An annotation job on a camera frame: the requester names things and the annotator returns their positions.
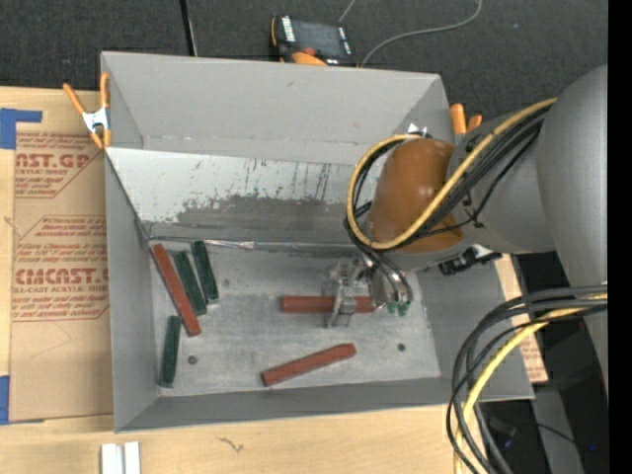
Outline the brown cardboard board red print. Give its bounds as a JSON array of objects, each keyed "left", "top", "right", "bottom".
[{"left": 0, "top": 85, "right": 549, "bottom": 425}]

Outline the grey metal bin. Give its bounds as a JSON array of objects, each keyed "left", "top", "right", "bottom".
[{"left": 100, "top": 50, "right": 536, "bottom": 434}]

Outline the dark green flat block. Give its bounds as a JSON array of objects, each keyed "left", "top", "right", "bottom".
[
  {"left": 158, "top": 315, "right": 183, "bottom": 389},
  {"left": 173, "top": 250, "right": 208, "bottom": 318},
  {"left": 191, "top": 239, "right": 220, "bottom": 303}
]

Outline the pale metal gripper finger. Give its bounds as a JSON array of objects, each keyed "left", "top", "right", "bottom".
[
  {"left": 325, "top": 297, "right": 358, "bottom": 330},
  {"left": 329, "top": 260, "right": 359, "bottom": 297}
]

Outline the red-brown flat block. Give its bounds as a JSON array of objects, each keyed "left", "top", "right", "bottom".
[
  {"left": 279, "top": 295, "right": 376, "bottom": 315},
  {"left": 149, "top": 243, "right": 202, "bottom": 339},
  {"left": 260, "top": 342, "right": 357, "bottom": 388}
]

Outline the black cylinder on white bracket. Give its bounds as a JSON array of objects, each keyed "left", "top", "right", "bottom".
[{"left": 437, "top": 245, "right": 503, "bottom": 277}]

